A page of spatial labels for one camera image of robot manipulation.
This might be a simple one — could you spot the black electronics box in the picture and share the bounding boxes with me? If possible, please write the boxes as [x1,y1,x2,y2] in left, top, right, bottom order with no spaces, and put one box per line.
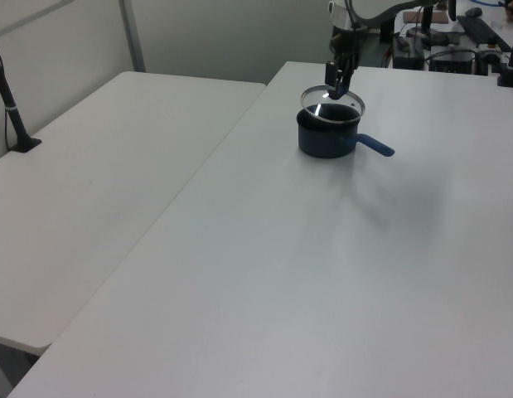
[391,34,425,70]

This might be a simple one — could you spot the white side table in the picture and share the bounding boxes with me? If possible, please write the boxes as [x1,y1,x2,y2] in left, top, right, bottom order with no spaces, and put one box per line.
[0,70,269,354]

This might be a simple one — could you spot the black camera stand with cable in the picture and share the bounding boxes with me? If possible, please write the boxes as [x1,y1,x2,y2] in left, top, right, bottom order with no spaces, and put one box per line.
[0,34,43,154]

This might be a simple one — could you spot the dark saucepan with blue handle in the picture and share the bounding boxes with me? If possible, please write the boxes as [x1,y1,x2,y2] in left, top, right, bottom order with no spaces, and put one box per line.
[296,103,396,160]

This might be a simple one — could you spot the black post on round base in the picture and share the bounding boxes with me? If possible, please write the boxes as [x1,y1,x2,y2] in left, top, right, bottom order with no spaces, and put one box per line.
[406,5,448,46]

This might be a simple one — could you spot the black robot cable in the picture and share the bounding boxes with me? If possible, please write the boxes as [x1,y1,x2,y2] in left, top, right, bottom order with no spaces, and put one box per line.
[344,0,362,57]

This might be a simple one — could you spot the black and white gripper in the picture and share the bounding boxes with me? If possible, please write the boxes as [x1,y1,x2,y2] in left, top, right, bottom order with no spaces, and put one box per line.
[324,28,363,100]

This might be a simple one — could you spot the black keyboard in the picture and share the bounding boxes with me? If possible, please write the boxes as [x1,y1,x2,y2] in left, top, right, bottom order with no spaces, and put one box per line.
[456,15,513,51]

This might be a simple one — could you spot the black camera stand clamp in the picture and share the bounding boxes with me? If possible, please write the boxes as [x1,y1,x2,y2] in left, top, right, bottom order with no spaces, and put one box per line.
[496,24,513,89]

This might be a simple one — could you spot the grey metal partition post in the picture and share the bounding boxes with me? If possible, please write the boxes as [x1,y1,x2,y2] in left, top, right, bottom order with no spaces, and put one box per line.
[118,0,148,74]

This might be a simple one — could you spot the grey control unit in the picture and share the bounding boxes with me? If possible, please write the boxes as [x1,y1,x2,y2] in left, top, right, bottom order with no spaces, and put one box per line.
[428,44,490,76]

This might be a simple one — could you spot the glass lid with blue knob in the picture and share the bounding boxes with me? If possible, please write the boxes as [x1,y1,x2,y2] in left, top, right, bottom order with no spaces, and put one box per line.
[300,84,367,126]

